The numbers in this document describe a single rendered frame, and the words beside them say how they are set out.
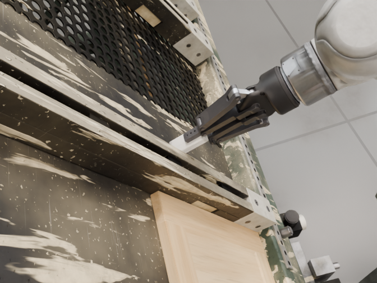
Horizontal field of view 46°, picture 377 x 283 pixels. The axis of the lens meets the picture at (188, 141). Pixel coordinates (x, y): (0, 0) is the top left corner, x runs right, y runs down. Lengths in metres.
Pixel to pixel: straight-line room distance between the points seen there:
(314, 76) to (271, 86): 0.07
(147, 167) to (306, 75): 0.28
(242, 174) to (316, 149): 1.20
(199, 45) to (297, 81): 0.66
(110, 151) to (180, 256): 0.22
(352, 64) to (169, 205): 0.40
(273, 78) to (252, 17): 2.18
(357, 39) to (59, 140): 0.37
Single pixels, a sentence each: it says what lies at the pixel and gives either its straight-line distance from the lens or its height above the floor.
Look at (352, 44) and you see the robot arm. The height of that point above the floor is 1.58.
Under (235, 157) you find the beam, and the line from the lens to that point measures 1.18.
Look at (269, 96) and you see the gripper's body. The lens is 0.71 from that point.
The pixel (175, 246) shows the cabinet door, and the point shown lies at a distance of 0.73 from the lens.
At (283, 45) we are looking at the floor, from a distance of 2.74.
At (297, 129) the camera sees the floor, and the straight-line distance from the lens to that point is 2.37.
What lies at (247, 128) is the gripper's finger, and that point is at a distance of 0.78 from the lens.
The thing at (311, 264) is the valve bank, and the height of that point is 0.76.
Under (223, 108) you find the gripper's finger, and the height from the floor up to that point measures 1.34.
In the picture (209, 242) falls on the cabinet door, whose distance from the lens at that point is 0.85.
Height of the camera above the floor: 1.91
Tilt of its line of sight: 58 degrees down
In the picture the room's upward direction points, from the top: straight up
